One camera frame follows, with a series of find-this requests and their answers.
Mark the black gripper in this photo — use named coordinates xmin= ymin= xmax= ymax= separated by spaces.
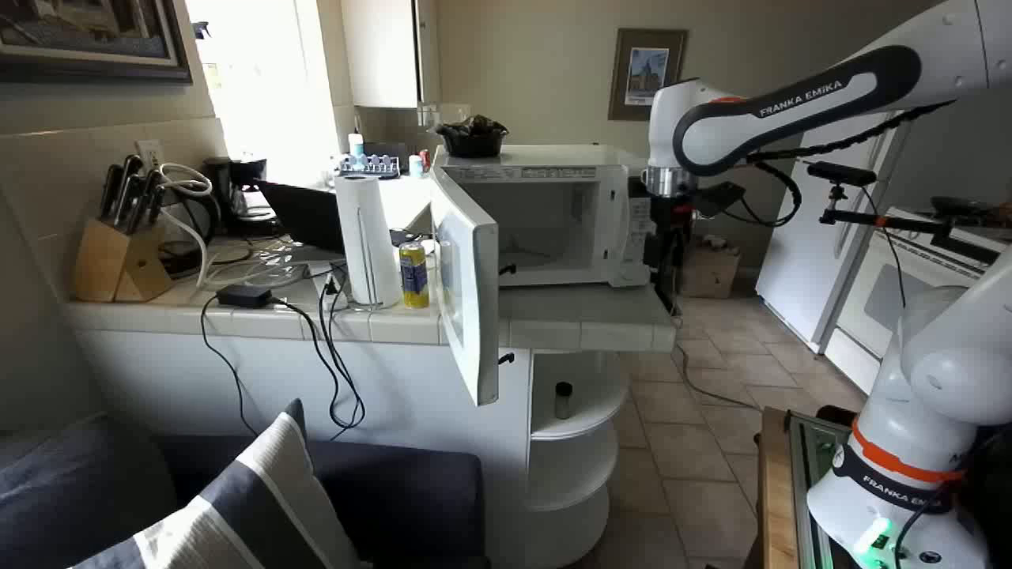
xmin=641 ymin=187 xmax=696 ymax=318

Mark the white microwave oven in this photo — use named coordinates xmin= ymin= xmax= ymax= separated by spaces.
xmin=441 ymin=141 xmax=658 ymax=295

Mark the white round shelf unit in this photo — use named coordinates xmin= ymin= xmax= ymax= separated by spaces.
xmin=519 ymin=343 xmax=637 ymax=569

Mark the cardboard box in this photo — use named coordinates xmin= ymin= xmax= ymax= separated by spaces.
xmin=677 ymin=243 xmax=744 ymax=299

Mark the white refrigerator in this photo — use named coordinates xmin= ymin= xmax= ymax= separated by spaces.
xmin=752 ymin=115 xmax=900 ymax=357

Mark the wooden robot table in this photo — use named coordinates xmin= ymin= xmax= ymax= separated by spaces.
xmin=755 ymin=405 xmax=848 ymax=569

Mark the black bowl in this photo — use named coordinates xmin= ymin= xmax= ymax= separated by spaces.
xmin=437 ymin=110 xmax=513 ymax=165

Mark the yellow and blue bottle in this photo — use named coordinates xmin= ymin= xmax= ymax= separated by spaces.
xmin=395 ymin=233 xmax=441 ymax=312

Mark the white paper towel roll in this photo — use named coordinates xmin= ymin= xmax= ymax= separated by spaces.
xmin=331 ymin=171 xmax=406 ymax=309

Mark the dish rack with bottles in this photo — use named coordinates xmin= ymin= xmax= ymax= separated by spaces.
xmin=331 ymin=152 xmax=410 ymax=184

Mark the dark blue sofa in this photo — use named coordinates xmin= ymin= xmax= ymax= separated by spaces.
xmin=0 ymin=413 xmax=489 ymax=569

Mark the black laptop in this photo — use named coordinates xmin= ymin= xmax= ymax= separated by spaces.
xmin=256 ymin=177 xmax=349 ymax=256

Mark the black power adapter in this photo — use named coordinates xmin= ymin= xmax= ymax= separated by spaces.
xmin=214 ymin=280 xmax=279 ymax=312

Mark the black coffee maker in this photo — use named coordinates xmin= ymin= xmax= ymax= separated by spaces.
xmin=200 ymin=154 xmax=283 ymax=241

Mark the bright kitchen window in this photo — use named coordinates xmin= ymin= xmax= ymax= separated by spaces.
xmin=186 ymin=0 xmax=342 ymax=184

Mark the white kitchen counter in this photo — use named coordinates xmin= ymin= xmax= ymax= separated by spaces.
xmin=60 ymin=233 xmax=684 ymax=569

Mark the wooden knife block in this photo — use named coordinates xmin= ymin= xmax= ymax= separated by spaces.
xmin=69 ymin=154 xmax=176 ymax=306

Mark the black floor cable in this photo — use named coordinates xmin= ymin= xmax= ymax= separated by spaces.
xmin=672 ymin=312 xmax=764 ymax=416

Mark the black camera stand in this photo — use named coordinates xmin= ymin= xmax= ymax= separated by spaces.
xmin=803 ymin=154 xmax=1007 ymax=269

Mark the small brown picture frame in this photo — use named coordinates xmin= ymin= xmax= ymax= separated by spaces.
xmin=606 ymin=26 xmax=694 ymax=123

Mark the bundle of black cables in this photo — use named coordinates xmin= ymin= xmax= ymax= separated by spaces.
xmin=276 ymin=272 xmax=370 ymax=435

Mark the white wall cabinet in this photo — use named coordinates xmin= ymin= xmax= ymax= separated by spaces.
xmin=342 ymin=0 xmax=429 ymax=110

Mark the thin black adapter cable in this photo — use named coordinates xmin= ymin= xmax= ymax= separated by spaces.
xmin=197 ymin=295 xmax=264 ymax=435

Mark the white cable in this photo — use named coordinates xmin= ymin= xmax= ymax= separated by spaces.
xmin=154 ymin=158 xmax=214 ymax=289

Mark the large dark picture frame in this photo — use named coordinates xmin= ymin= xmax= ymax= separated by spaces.
xmin=0 ymin=0 xmax=197 ymax=85

